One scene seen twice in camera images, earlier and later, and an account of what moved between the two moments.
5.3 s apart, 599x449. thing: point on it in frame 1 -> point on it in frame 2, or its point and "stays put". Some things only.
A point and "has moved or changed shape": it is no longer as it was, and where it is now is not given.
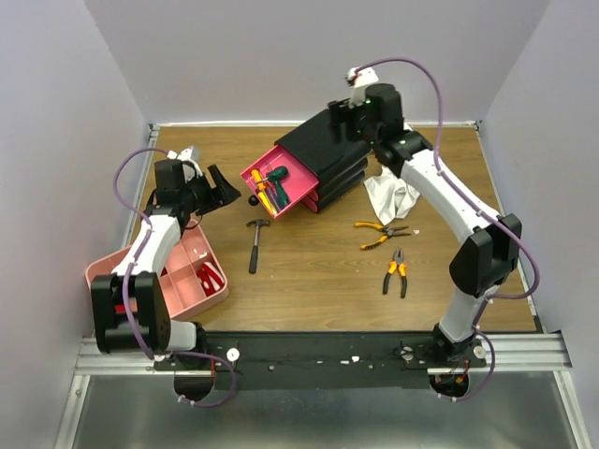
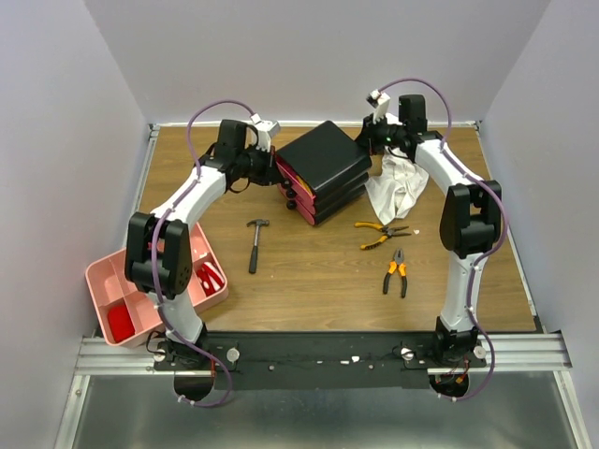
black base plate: (259, 360) stays put
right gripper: (339, 112) -> (367, 137)
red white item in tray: (211, 278) stays put
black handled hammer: (254, 254) stays put
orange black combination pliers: (399, 264) stays put
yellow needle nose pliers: (389, 232) stays put
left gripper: (228, 193) -> (271, 173)
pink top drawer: (301, 178) has moved or changed shape
